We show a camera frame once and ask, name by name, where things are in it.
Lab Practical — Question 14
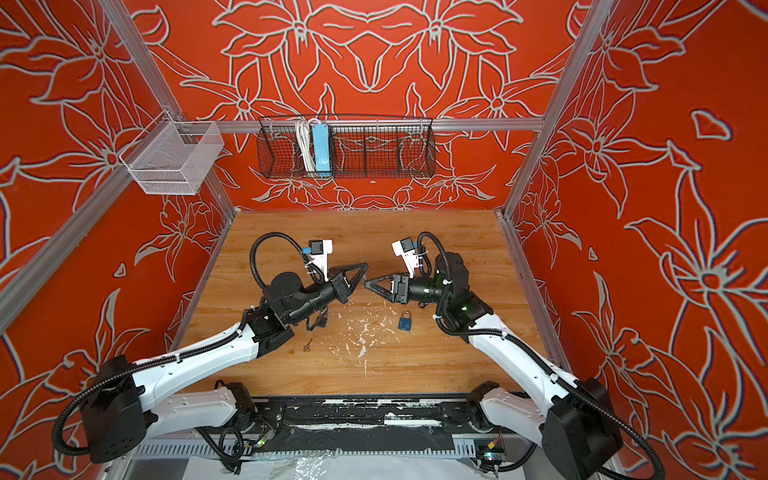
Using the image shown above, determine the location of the white cable bundle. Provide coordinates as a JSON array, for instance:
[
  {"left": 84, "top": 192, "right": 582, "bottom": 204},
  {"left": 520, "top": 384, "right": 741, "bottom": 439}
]
[{"left": 295, "top": 118, "right": 316, "bottom": 174}]

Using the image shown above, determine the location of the black wire basket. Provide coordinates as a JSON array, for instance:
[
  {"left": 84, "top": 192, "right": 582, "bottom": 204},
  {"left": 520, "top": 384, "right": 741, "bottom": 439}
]
[{"left": 256, "top": 114, "right": 437, "bottom": 180}]

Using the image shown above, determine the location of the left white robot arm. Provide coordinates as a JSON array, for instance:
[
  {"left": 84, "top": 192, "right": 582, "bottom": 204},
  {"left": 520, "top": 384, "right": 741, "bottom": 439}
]
[{"left": 51, "top": 232, "right": 368, "bottom": 463}]

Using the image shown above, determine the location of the clear plastic bin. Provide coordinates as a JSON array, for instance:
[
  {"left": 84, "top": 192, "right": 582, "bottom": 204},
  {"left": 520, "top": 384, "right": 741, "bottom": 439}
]
[{"left": 119, "top": 121, "right": 224, "bottom": 195}]

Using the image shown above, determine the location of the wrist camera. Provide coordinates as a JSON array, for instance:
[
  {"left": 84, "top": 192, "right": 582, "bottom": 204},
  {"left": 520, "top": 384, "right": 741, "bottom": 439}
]
[
  {"left": 392, "top": 237, "right": 421, "bottom": 278},
  {"left": 304, "top": 240, "right": 333, "bottom": 281}
]

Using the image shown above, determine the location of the light blue box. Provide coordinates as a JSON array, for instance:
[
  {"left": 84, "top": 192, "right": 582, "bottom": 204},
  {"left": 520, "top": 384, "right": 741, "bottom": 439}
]
[{"left": 312, "top": 123, "right": 331, "bottom": 177}]

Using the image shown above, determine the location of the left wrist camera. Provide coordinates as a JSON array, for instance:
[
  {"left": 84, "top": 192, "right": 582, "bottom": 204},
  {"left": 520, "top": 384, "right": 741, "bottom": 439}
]
[{"left": 304, "top": 240, "right": 333, "bottom": 281}]

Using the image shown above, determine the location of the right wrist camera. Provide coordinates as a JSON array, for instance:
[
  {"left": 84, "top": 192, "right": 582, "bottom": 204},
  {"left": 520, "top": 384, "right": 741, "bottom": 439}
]
[{"left": 392, "top": 237, "right": 421, "bottom": 278}]

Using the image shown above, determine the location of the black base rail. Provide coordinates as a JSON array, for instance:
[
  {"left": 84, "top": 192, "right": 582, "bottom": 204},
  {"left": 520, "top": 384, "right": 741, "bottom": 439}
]
[{"left": 243, "top": 393, "right": 511, "bottom": 456}]

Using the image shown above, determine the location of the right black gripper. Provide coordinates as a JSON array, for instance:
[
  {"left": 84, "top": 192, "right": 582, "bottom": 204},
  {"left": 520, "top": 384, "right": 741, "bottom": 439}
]
[{"left": 366, "top": 272, "right": 455, "bottom": 309}]

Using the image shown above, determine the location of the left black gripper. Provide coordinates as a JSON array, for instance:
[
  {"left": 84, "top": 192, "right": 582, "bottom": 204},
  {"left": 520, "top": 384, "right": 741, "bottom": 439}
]
[{"left": 289, "top": 260, "right": 366, "bottom": 326}]

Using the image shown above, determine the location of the blue padlock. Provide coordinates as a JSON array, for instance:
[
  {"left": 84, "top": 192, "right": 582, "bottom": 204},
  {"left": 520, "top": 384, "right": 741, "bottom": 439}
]
[{"left": 398, "top": 310, "right": 412, "bottom": 332}]

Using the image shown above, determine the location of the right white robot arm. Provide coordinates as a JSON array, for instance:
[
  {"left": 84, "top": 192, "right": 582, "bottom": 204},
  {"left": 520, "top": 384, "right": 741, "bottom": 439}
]
[{"left": 365, "top": 231, "right": 666, "bottom": 479}]

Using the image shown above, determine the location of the white cable duct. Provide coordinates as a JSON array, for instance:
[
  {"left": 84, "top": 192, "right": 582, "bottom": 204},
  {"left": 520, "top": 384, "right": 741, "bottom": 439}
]
[{"left": 131, "top": 437, "right": 478, "bottom": 462}]

